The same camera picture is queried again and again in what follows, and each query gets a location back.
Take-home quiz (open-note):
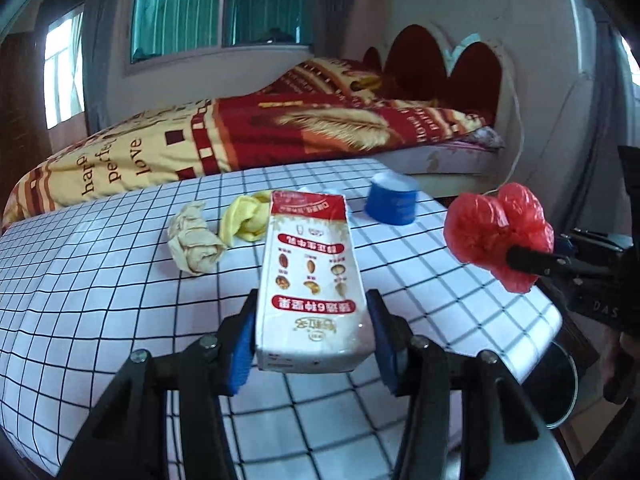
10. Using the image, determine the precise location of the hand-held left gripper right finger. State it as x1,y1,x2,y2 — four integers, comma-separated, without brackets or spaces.
366,289,576,480

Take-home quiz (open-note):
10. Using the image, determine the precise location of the floral mattress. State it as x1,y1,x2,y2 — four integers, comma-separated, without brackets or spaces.
380,140,506,178

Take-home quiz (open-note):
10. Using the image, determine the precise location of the person's right hand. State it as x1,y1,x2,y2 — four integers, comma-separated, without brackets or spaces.
602,330,640,406

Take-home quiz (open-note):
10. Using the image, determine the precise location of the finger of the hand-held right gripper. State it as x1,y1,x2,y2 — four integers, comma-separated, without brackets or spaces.
505,242,573,277
555,229,633,256

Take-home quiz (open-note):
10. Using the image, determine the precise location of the grey curtain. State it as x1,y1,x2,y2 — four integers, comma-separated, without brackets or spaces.
305,0,386,61
82,0,141,136

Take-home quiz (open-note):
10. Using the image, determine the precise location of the blue paper cup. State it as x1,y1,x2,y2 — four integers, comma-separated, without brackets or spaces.
365,171,420,226

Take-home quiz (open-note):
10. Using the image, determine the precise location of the floral pillow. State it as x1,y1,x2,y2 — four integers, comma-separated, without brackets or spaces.
472,126,506,150

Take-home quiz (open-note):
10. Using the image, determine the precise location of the red white milk carton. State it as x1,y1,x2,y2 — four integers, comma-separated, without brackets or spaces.
255,190,376,373

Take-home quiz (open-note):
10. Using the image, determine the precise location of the red yellow printed blanket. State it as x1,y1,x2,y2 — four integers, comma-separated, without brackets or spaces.
2,57,496,233

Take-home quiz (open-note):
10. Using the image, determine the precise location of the window with teal curtain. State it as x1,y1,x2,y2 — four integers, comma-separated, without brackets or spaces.
129,0,316,63

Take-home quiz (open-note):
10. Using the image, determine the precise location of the checkered white tablecloth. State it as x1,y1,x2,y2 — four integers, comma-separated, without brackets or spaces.
0,157,563,480

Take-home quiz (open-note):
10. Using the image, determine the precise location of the bright side window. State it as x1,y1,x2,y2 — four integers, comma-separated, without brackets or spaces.
42,7,86,128

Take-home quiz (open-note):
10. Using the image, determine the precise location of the black plastic bucket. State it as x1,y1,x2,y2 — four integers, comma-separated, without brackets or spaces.
520,340,583,428

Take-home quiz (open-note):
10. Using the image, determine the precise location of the red plastic bag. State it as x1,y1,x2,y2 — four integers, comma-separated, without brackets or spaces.
443,182,555,293

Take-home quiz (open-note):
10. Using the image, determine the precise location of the yellow crumpled cloth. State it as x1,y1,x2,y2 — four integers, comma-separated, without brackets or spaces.
218,191,273,248

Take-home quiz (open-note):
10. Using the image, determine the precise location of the white red bed headboard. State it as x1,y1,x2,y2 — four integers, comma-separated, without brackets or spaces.
362,22,523,196

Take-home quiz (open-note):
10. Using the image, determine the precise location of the brown wooden wardrobe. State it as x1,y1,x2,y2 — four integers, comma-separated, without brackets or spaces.
0,32,53,196

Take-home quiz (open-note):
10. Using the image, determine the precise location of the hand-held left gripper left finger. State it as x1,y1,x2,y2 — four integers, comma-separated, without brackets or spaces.
55,290,261,480

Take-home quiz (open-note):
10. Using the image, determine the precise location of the crumpled beige bag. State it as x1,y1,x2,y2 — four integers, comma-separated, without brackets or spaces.
166,200,228,277

